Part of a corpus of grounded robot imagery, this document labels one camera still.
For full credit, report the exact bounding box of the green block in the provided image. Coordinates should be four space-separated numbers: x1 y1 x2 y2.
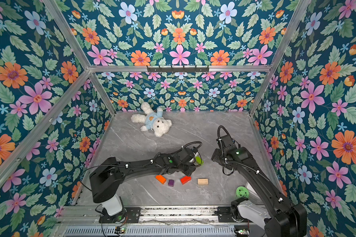
195 156 203 166

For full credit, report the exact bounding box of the natural wood block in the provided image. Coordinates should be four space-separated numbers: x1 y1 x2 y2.
197 178 209 185

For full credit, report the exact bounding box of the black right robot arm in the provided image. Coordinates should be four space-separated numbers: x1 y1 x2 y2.
211 132 307 237

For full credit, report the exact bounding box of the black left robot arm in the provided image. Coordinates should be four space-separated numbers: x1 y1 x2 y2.
90 141 202 224

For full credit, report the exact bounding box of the red block lower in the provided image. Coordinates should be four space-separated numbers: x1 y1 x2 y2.
180 176 191 185

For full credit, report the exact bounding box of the purple cube block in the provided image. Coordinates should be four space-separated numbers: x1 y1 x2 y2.
168 179 175 187

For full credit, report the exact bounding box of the orange block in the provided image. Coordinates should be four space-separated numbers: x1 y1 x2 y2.
155 175 167 185

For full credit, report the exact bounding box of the white teddy bear blue shirt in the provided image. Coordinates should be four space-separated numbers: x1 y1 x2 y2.
131 102 173 137

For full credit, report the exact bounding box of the right small circuit board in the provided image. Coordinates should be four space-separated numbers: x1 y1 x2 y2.
234 226 250 237

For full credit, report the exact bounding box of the small circuit board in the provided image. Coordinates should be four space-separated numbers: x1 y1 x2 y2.
234 226 250 237
114 226 126 235

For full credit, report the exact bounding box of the left small circuit board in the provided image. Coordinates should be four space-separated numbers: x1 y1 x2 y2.
114 226 126 235

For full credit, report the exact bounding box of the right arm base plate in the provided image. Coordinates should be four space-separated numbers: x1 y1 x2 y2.
215 206 249 223

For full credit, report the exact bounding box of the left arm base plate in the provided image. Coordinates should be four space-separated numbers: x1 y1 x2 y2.
99 207 141 224

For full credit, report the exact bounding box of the black hook rail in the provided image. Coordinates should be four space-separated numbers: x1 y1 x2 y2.
146 66 210 73

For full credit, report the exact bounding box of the white vented cable duct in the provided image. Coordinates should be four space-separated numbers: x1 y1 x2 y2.
63 225 236 237

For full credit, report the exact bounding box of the aluminium front rail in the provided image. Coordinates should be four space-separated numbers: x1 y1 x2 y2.
57 205 300 226

